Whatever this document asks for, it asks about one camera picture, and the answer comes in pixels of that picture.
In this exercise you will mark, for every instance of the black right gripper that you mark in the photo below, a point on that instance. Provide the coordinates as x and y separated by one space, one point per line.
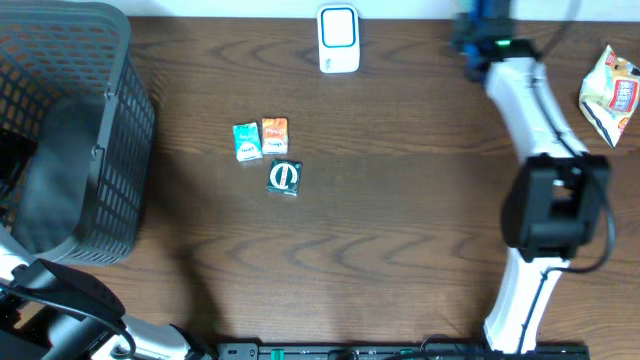
466 29

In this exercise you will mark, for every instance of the cream blue snack bag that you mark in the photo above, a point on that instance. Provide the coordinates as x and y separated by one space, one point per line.
609 95

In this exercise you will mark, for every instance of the orange tissue pack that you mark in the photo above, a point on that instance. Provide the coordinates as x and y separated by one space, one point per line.
275 136

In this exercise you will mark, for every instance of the small green black box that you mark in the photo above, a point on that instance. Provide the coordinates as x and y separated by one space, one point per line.
284 177

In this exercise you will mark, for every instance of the teal green tissue pack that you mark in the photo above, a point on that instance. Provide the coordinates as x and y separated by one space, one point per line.
247 142

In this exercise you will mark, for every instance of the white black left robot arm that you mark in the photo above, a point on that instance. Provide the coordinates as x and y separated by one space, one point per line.
51 311

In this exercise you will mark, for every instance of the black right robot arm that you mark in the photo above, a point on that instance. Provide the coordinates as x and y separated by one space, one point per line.
557 218

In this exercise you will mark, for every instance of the grey plastic mesh basket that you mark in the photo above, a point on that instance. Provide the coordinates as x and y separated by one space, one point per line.
77 129

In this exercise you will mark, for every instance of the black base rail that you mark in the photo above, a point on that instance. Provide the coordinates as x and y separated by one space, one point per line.
439 349

